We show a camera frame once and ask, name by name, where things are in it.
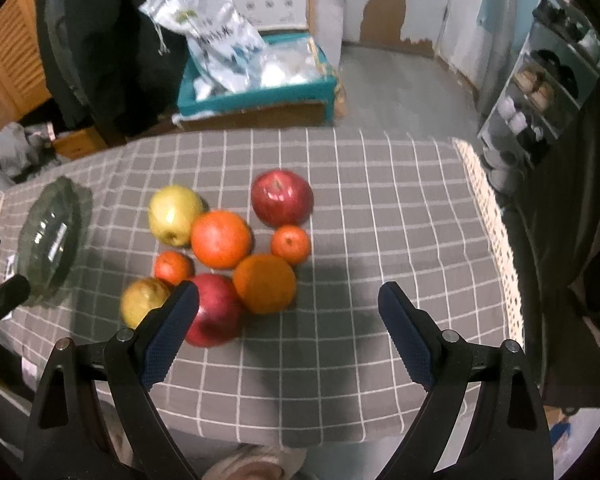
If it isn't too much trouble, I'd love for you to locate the dark red apple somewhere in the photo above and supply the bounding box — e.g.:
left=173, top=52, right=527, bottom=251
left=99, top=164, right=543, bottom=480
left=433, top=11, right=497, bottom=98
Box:
left=185, top=273, right=245, bottom=348

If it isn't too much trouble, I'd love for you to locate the small tangerine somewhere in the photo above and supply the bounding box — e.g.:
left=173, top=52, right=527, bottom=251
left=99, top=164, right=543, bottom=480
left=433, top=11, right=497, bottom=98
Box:
left=154, top=252, right=195, bottom=287
left=270, top=226, right=311, bottom=266

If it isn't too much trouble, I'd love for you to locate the large orange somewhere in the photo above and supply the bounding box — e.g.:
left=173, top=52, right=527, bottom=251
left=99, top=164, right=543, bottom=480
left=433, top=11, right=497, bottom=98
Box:
left=232, top=254, right=297, bottom=315
left=190, top=210, right=253, bottom=270

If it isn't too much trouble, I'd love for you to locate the large yellow-green pear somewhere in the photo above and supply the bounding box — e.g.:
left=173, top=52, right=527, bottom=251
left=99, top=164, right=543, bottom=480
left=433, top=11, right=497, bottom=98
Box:
left=147, top=184, right=207, bottom=247

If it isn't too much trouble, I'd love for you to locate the green glass fruit plate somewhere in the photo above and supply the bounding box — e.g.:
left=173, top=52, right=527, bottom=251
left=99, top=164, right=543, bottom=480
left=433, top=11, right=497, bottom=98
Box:
left=16, top=176, right=93, bottom=306

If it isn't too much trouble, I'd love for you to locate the grey clothes pile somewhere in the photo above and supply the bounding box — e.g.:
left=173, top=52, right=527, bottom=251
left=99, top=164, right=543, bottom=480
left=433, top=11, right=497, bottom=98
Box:
left=0, top=122, right=68, bottom=183

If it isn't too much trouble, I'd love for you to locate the brown cardboard box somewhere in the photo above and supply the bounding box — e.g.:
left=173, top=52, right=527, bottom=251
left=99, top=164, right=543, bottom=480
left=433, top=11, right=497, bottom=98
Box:
left=52, top=127, right=108, bottom=160

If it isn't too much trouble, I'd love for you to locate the grey checked tablecloth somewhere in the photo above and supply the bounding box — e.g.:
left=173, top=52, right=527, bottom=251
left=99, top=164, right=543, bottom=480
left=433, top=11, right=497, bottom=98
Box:
left=0, top=128, right=524, bottom=448

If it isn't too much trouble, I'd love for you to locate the red apple with stem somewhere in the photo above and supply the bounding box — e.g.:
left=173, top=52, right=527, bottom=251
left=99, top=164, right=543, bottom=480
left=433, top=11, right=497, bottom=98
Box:
left=251, top=169, right=314, bottom=228

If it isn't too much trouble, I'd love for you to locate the white printed rice bag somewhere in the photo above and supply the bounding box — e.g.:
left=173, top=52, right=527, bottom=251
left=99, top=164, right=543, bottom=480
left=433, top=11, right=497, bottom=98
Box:
left=140, top=0, right=266, bottom=93

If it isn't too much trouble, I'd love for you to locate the teal cardboard box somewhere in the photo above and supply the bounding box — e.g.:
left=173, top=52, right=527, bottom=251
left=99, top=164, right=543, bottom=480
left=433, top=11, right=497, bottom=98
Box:
left=172, top=32, right=339, bottom=124

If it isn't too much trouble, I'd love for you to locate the clear plastic bag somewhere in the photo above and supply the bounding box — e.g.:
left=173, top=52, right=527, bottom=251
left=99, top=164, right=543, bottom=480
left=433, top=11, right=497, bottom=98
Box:
left=253, top=36, right=323, bottom=89

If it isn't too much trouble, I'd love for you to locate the white patterned box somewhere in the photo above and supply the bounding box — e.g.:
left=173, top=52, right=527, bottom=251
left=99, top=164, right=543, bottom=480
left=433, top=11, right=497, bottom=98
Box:
left=233, top=0, right=309, bottom=32

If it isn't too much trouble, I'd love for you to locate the grey shoe rack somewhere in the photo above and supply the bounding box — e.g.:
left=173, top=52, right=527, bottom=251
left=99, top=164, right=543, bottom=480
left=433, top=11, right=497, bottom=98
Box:
left=478, top=0, right=600, bottom=195

